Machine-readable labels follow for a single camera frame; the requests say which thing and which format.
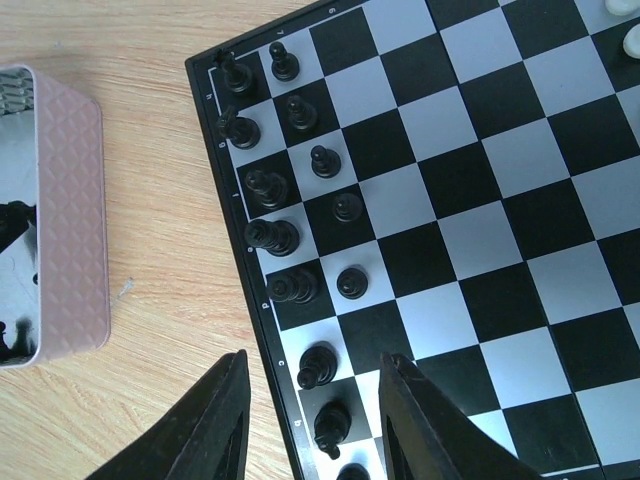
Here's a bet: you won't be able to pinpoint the black grey chess board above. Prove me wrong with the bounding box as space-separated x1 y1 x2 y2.
186 1 639 479

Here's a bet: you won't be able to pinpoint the black pawn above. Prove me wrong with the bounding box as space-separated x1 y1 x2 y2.
336 267 369 300
332 193 363 223
269 41 300 82
286 95 318 132
310 145 342 179

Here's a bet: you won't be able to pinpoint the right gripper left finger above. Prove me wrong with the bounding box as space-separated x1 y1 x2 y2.
89 350 250 480

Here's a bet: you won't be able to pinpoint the pink tin with black pieces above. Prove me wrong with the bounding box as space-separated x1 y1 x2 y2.
1 63 111 370

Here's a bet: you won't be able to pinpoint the white pawn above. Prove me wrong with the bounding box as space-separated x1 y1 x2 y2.
604 0 640 16
623 24 640 59

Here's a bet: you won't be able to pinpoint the black pieces pile in tin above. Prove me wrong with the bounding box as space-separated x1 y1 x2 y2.
0 319 31 359

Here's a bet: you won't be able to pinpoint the black bishop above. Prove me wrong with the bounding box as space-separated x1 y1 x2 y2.
296 342 339 390

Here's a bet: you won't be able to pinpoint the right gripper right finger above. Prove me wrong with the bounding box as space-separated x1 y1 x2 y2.
379 352 540 480

